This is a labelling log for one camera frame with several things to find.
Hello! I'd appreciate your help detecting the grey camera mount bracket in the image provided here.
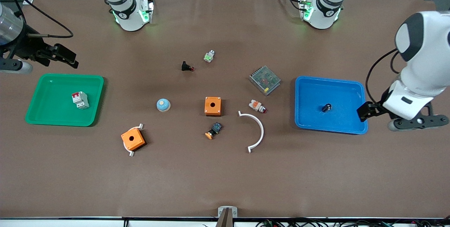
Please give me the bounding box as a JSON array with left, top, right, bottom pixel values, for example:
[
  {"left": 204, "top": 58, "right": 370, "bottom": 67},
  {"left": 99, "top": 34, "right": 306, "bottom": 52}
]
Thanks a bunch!
[{"left": 215, "top": 206, "right": 238, "bottom": 227}]

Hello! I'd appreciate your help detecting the brown table cover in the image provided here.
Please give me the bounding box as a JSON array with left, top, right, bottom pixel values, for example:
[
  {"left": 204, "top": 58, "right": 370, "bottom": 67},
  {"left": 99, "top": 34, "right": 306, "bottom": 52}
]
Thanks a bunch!
[{"left": 0, "top": 0, "right": 450, "bottom": 219}]

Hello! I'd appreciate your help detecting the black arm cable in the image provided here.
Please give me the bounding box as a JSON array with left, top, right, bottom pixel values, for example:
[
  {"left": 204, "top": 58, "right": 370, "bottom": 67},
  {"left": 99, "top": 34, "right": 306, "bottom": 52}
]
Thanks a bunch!
[
  {"left": 366, "top": 48, "right": 401, "bottom": 104},
  {"left": 4, "top": 0, "right": 74, "bottom": 39}
]

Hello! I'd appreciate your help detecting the white red circuit breaker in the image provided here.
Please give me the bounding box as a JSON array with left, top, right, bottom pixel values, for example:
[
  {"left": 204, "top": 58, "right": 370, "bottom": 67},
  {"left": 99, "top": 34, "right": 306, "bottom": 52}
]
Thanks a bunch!
[{"left": 71, "top": 91, "right": 90, "bottom": 110}]

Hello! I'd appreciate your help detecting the large white curved bracket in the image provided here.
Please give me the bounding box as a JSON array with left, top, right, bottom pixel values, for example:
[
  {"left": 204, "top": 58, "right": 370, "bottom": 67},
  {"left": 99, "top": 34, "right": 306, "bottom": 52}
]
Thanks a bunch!
[{"left": 238, "top": 111, "right": 264, "bottom": 154}]

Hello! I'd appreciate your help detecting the green plastic tray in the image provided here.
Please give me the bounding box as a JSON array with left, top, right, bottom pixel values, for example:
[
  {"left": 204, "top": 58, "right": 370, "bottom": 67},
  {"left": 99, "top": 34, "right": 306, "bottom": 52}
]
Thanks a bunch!
[{"left": 25, "top": 74, "right": 105, "bottom": 127}]

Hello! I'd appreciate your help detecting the black cable bundle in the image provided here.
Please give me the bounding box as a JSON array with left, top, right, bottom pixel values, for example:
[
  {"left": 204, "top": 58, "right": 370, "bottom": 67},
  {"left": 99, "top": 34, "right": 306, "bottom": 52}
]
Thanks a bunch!
[{"left": 255, "top": 217, "right": 450, "bottom": 227}]

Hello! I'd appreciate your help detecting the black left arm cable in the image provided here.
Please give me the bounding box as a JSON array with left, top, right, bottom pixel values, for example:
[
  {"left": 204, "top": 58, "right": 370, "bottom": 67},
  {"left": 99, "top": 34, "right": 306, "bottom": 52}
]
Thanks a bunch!
[{"left": 366, "top": 48, "right": 401, "bottom": 104}]

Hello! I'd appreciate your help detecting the red white indicator light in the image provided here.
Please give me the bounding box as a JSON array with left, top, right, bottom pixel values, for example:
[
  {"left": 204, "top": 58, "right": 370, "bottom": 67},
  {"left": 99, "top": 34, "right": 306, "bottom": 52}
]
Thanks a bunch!
[{"left": 249, "top": 100, "right": 268, "bottom": 114}]

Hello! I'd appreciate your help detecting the orange push button box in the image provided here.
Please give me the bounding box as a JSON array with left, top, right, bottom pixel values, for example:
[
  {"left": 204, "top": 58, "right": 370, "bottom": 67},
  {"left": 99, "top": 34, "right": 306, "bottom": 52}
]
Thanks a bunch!
[
  {"left": 205, "top": 96, "right": 222, "bottom": 116},
  {"left": 121, "top": 128, "right": 146, "bottom": 151}
]

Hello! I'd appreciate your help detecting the blue plastic tray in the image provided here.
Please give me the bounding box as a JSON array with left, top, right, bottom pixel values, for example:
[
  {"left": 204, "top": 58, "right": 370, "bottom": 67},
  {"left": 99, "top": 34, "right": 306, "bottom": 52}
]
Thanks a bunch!
[{"left": 295, "top": 76, "right": 368, "bottom": 135}]

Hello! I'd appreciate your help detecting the metal mesh power supply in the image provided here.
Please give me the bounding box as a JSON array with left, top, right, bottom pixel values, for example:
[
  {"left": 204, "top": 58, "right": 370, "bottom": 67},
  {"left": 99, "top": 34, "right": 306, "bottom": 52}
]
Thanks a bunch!
[{"left": 249, "top": 65, "right": 281, "bottom": 96}]

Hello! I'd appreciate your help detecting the small white curved bracket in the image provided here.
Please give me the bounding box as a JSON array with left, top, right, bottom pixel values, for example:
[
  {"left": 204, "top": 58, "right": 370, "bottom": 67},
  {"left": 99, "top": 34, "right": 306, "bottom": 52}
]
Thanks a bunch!
[{"left": 127, "top": 123, "right": 144, "bottom": 157}]

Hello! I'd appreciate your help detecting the orange black push button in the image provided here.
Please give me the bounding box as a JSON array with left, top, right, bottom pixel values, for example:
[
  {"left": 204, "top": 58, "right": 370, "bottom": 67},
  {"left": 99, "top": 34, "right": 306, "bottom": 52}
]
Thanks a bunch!
[{"left": 205, "top": 122, "right": 223, "bottom": 140}]

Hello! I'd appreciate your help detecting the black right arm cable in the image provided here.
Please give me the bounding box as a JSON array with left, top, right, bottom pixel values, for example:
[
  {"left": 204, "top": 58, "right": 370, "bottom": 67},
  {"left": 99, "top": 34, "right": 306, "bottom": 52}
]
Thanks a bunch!
[{"left": 4, "top": 0, "right": 74, "bottom": 39}]

